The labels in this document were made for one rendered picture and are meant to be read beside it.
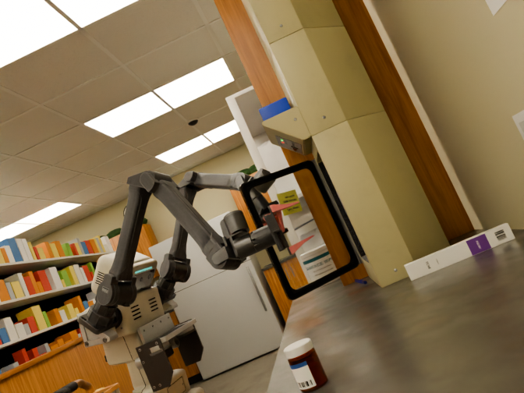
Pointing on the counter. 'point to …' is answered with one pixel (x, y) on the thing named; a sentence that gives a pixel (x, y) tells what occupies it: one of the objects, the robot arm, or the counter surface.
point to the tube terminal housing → (358, 150)
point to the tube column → (288, 18)
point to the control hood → (289, 129)
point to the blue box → (274, 108)
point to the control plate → (288, 144)
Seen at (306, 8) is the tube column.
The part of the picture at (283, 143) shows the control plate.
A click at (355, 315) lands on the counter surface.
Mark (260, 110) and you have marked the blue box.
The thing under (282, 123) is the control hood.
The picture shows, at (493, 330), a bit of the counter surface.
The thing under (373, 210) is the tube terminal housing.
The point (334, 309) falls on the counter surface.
